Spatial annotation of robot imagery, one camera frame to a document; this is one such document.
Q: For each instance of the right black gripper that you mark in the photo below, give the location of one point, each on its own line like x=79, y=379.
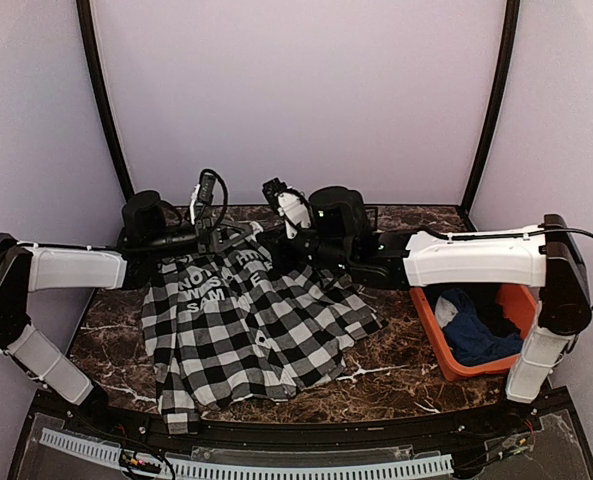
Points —
x=285, y=255

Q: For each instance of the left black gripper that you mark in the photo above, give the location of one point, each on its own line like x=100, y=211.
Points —
x=211, y=242

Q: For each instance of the black white plaid shirt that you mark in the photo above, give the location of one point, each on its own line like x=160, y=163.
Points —
x=225, y=328

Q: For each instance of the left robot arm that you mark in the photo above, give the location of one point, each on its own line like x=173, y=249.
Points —
x=146, y=238

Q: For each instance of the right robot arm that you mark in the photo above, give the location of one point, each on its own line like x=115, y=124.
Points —
x=330, y=229

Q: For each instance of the black garment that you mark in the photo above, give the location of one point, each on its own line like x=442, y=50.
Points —
x=490, y=312

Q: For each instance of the blue garment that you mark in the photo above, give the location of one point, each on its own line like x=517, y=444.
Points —
x=470, y=341

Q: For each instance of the orange plastic basket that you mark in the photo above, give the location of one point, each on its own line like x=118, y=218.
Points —
x=518, y=304

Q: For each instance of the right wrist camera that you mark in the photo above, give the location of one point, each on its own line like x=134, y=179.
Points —
x=291, y=205

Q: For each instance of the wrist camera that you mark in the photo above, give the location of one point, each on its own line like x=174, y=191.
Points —
x=202, y=196
x=291, y=205

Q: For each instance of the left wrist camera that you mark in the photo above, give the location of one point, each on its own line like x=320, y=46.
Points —
x=202, y=196

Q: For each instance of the white slotted cable duct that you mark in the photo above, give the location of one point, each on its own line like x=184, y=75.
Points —
x=223, y=465

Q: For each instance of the left black frame post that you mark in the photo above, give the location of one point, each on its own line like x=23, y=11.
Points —
x=99, y=89

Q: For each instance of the black frame post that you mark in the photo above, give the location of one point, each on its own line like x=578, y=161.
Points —
x=492, y=114
x=99, y=89

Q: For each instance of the black front rail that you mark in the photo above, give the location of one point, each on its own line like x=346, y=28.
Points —
x=553, y=421

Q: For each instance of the right black frame post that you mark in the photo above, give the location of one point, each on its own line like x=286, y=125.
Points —
x=492, y=114

